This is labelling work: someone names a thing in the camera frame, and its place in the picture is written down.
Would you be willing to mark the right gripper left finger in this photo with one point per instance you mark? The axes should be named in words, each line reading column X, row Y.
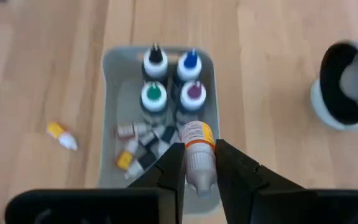
column 104, row 205

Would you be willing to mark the small dark red dropper bottle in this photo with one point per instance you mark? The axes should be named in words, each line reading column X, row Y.
column 127, row 130

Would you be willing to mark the pale grey plastic bin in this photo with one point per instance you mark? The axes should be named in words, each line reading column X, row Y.
column 117, row 93

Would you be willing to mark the large bottle with blue tip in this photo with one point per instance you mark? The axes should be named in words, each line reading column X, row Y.
column 190, row 67

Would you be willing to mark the small Fruit Green dropper bottle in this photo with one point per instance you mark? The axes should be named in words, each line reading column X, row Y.
column 140, row 165

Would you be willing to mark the large bottle with black tip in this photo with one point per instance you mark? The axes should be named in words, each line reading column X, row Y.
column 155, row 63

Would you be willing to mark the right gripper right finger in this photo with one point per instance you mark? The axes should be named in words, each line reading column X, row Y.
column 291, row 205

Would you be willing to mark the small orange dropper bottle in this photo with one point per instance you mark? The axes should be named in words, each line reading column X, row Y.
column 61, row 135
column 199, row 155
column 126, row 158

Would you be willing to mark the small blue dropper bottle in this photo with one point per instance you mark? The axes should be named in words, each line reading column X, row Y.
column 151, row 137

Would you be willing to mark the large bottle with purple tip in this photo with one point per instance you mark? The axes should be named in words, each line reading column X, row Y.
column 193, row 96

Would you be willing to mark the large bottle with green tip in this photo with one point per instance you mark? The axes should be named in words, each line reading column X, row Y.
column 153, row 98

